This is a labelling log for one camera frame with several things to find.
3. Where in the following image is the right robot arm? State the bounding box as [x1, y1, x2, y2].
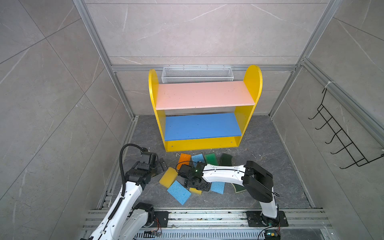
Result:
[177, 161, 280, 227]

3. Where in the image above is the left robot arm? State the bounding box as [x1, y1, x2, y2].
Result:
[88, 144, 168, 240]

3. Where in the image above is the yellow shelf unit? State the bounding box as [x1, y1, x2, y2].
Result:
[148, 65, 263, 152]

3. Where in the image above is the light blue sponge middle row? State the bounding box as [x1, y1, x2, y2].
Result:
[191, 154, 206, 166]

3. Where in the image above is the orange sponge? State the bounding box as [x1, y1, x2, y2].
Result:
[176, 154, 192, 171]

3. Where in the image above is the light blue sponge front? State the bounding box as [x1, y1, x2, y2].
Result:
[167, 181, 192, 205]

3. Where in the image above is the green yellow sponge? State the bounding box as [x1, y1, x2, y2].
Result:
[205, 153, 219, 166]

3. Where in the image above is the dark green curved sponge upper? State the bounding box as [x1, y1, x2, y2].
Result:
[221, 153, 233, 167]

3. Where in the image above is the dark green curved sponge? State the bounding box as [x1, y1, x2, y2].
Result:
[221, 153, 233, 167]
[232, 184, 246, 193]

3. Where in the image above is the dark green curved sponge lower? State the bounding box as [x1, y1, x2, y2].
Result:
[232, 184, 246, 193]

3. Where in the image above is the aluminium rail base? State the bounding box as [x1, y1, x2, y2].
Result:
[135, 209, 336, 240]

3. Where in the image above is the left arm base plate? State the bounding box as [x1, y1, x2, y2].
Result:
[144, 211, 170, 228]

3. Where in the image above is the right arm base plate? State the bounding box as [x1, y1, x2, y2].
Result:
[246, 211, 289, 228]

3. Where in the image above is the white wire mesh basket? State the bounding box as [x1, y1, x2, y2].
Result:
[162, 67, 234, 84]

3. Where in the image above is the black wire hook rack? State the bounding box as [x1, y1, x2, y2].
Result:
[308, 88, 384, 170]

